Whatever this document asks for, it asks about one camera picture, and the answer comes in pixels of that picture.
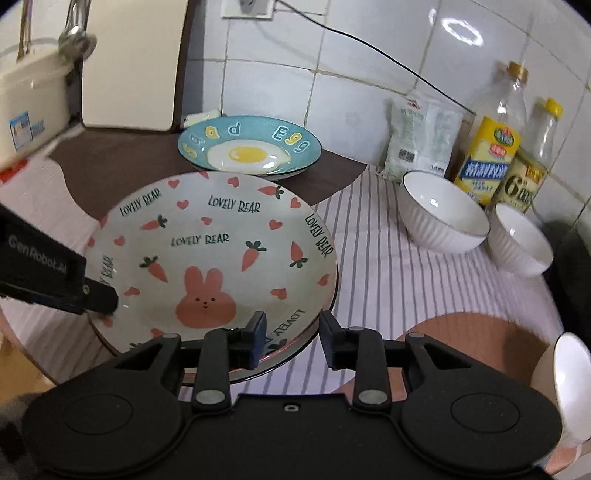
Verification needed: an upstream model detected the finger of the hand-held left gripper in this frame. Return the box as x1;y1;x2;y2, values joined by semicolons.
82;276;121;318

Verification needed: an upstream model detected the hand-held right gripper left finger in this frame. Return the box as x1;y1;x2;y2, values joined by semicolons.
99;311;269;415

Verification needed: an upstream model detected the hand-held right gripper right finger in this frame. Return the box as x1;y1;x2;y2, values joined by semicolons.
318;311;476;415

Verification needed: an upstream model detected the pink rabbit carrot plate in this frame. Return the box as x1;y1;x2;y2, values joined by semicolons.
85;172;340;382

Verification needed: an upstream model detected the white ribbed bowl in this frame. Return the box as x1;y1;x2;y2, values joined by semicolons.
488;203;555;278
530;331;591;449
398;170;491;255

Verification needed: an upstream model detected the blue fried egg plate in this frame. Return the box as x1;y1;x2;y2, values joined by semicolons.
177;115;322;181

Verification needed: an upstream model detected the striped tablecloth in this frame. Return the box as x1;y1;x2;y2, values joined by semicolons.
0;134;568;462

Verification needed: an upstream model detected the cream utensil holder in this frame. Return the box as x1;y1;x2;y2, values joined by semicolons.
0;46;78;163

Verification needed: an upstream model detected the pale yellow sponge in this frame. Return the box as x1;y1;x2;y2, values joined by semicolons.
182;108;221;131

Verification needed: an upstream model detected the white salt packet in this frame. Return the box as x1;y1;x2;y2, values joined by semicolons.
381;96;435;182

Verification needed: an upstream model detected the cream cutting board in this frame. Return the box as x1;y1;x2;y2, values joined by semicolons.
80;0;195;133

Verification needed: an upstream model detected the yellow label cooking wine bottle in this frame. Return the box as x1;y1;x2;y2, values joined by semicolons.
454;60;530;206

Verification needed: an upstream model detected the clear white vinegar bottle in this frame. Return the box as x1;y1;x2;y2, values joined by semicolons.
491;97;565;216

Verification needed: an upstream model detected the dark appliance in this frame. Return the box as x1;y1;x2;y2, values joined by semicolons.
551;220;591;334

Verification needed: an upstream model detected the metal utensil handle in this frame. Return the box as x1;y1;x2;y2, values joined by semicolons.
57;0;98;60

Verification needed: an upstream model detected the long black cable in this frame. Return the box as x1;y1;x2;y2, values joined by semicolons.
259;0;476;119

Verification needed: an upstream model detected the white wall socket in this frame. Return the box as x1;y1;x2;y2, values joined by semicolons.
220;0;277;20

